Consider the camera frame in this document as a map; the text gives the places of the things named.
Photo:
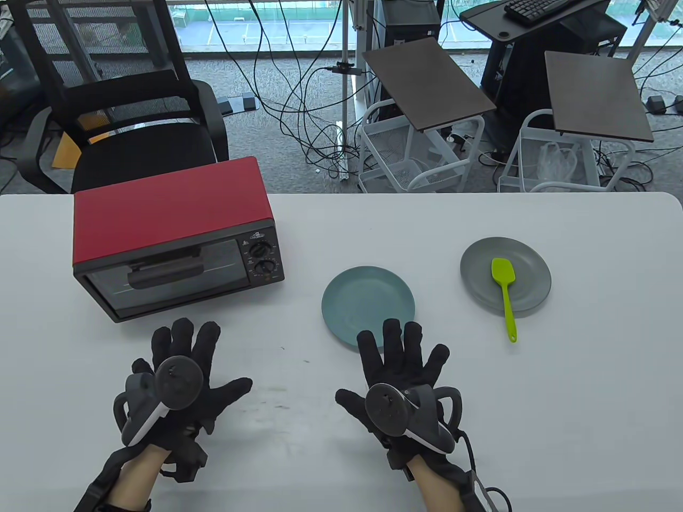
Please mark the person's left hand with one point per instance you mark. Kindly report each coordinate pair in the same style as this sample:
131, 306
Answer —
224, 397

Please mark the person's right hand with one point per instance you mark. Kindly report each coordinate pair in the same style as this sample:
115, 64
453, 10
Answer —
397, 368

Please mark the person's right middle finger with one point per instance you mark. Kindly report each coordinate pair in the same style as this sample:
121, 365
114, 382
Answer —
393, 349

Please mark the person's right little finger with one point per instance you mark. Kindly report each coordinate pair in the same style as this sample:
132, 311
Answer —
436, 365

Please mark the person's left thumb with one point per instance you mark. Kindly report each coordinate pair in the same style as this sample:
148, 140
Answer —
232, 392

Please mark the person's right thumb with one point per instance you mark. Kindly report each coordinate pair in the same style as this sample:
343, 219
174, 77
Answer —
352, 402

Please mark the person's left middle finger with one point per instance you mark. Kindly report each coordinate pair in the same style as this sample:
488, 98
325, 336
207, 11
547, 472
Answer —
182, 338

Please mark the person's left little finger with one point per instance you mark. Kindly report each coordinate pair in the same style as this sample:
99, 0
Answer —
142, 366

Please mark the person's left forearm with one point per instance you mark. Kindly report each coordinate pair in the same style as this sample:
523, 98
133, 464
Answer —
136, 477

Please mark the person's right forearm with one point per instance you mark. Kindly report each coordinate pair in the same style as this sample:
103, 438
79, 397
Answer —
437, 488

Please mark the grey controller on left glove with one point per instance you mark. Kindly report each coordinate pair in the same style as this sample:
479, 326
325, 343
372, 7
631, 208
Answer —
176, 381

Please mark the grey controller on glove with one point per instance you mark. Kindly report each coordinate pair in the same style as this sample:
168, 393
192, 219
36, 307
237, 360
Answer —
176, 381
389, 405

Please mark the grey controller on right glove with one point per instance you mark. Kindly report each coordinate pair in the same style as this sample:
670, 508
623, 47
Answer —
389, 405

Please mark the teal plate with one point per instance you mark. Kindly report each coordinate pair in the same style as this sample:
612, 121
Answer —
365, 301

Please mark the green silicone spatula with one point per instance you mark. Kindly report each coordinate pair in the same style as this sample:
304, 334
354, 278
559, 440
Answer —
502, 272

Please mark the grey plate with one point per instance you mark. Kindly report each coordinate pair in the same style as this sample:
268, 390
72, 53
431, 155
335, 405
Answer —
525, 272

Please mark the red toaster oven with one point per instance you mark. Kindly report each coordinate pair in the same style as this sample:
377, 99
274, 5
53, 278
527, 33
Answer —
171, 208

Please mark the black mesh office chair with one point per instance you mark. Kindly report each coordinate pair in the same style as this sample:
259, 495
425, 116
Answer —
144, 149

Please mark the yellow cardboard sheet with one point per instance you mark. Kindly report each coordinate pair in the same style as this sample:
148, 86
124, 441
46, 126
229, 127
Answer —
66, 152

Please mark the clear plastic bag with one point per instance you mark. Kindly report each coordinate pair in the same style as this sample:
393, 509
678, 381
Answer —
557, 162

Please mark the grey foot pedal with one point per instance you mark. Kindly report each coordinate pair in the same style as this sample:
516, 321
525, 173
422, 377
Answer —
237, 102

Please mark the metal pole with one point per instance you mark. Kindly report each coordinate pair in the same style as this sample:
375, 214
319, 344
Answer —
347, 106

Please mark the white cart with brown top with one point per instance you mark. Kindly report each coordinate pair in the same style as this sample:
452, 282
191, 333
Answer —
595, 96
427, 80

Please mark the black computer tower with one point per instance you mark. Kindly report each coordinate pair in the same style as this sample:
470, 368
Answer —
405, 21

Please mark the black power adapter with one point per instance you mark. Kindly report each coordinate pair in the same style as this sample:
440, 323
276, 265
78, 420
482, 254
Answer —
656, 103

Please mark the black standing desk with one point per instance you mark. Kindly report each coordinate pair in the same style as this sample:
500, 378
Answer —
565, 37

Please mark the black keyboard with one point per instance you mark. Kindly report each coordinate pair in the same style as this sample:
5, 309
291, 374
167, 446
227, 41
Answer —
541, 9

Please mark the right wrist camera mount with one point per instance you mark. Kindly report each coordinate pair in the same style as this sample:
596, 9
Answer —
485, 496

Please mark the small black camera on pole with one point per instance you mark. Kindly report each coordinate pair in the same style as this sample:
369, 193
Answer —
348, 68

